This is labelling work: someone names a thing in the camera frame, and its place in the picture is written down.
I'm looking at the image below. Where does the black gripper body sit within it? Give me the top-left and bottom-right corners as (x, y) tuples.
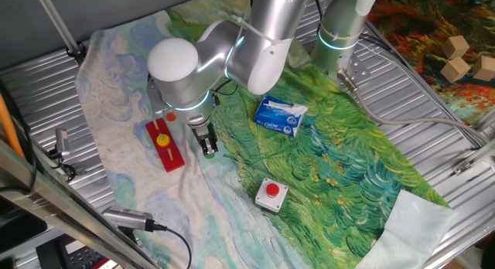
(191, 121), (217, 146)

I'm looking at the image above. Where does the red Hanoi base board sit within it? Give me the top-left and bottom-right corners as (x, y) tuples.
(145, 117), (186, 173)

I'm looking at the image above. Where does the blue tissue pack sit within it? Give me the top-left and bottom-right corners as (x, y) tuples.
(254, 95), (309, 138)

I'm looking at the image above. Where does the grey box with red button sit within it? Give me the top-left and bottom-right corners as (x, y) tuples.
(254, 177), (289, 214)

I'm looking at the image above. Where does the landscape painting print cloth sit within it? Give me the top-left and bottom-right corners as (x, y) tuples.
(74, 0), (459, 269)

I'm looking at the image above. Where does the black desk telephone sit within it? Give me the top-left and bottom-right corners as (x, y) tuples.
(36, 233), (121, 269)

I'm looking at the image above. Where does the thin grey metal rod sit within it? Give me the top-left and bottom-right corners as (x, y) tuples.
(33, 0), (80, 56)

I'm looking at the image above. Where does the orange tube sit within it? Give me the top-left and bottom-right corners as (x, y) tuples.
(0, 104), (25, 160)

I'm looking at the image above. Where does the black monitor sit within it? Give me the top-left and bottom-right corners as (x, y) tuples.
(0, 199), (48, 254)

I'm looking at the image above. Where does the orange painting print cloth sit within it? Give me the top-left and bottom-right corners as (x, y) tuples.
(366, 0), (495, 127)

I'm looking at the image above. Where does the wooden cube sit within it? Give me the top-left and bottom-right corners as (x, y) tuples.
(472, 55), (495, 82)
(440, 56), (472, 83)
(442, 35), (471, 60)

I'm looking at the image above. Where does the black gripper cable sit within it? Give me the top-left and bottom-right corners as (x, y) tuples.
(211, 78), (241, 107)

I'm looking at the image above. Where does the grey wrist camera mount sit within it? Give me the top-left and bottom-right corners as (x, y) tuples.
(145, 77), (168, 116)

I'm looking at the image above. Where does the grey bar-shaped camera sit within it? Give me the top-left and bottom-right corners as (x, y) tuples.
(101, 206), (168, 233)

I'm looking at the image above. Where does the black camera cable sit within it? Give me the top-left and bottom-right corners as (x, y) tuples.
(152, 222), (193, 269)

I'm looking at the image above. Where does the small grey camera on stand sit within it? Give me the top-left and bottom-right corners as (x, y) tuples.
(48, 128), (86, 181)

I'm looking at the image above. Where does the grey robot hose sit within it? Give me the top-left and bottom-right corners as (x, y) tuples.
(336, 69), (492, 145)

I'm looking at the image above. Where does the aluminium frame bar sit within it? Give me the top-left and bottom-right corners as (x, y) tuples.
(0, 139), (162, 269)

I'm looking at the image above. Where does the aluminium corner bracket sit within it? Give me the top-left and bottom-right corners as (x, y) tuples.
(452, 145), (495, 176)

